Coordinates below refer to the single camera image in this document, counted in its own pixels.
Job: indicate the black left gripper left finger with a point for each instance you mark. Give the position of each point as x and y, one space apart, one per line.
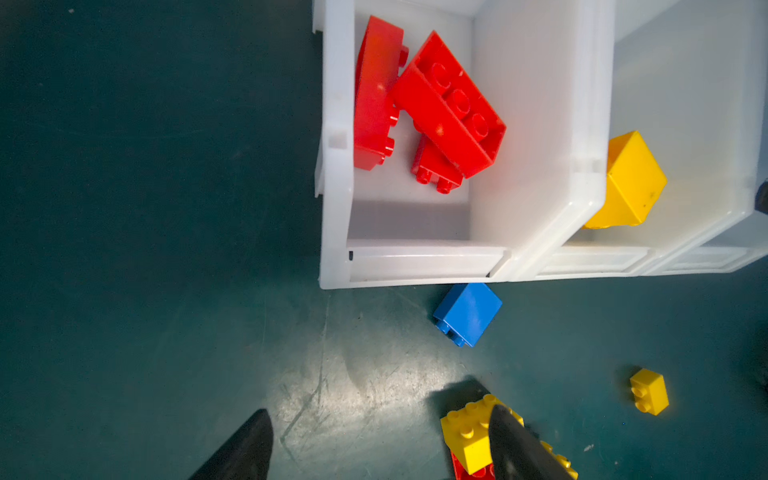
245 455

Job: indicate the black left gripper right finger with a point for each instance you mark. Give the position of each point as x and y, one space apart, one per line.
516 453

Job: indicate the small yellow lego brick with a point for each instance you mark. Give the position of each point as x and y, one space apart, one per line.
649 391

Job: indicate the blue lego brick top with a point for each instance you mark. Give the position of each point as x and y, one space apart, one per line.
465 313

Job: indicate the yellow lego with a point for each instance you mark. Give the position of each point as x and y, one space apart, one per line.
634 183

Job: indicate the small red lego brick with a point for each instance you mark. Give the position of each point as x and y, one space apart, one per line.
431 166

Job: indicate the long red lego brick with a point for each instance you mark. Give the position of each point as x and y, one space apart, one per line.
446 106

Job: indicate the yellow lego brick right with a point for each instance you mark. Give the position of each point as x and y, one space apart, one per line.
562 460

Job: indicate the yellow lego brick stacked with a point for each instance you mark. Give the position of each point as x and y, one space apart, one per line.
466 432

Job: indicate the white right bin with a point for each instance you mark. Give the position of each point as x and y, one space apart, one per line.
740 245

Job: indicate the white bin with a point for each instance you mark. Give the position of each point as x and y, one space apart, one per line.
545 67
740 245
691 78

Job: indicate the white left bin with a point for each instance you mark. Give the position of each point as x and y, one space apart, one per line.
545 67

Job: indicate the white middle bin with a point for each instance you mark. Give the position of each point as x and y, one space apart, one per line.
691 78

